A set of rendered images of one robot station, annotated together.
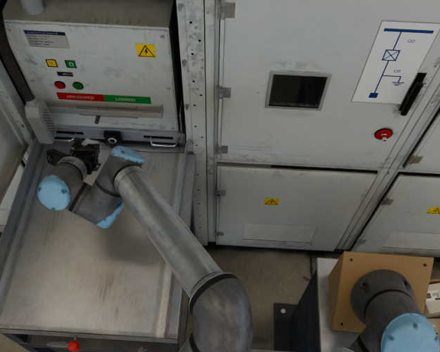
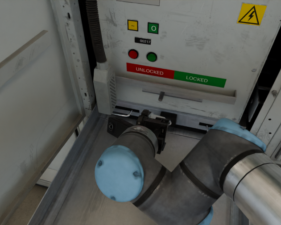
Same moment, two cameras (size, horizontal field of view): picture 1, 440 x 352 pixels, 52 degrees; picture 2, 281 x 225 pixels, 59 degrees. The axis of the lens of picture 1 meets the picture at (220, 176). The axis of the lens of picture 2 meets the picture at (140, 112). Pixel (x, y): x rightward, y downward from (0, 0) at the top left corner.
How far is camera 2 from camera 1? 85 cm
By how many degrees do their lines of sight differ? 14
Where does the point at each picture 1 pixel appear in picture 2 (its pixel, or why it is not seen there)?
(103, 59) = (192, 24)
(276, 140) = not seen: outside the picture
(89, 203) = (169, 200)
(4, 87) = (78, 48)
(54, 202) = (117, 188)
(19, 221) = (60, 191)
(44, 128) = (107, 97)
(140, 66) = (234, 36)
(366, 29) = not seen: outside the picture
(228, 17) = not seen: outside the picture
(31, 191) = (79, 159)
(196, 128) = (269, 121)
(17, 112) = (83, 79)
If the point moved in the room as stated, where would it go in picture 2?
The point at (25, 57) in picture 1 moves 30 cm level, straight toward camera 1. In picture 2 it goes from (107, 16) to (134, 79)
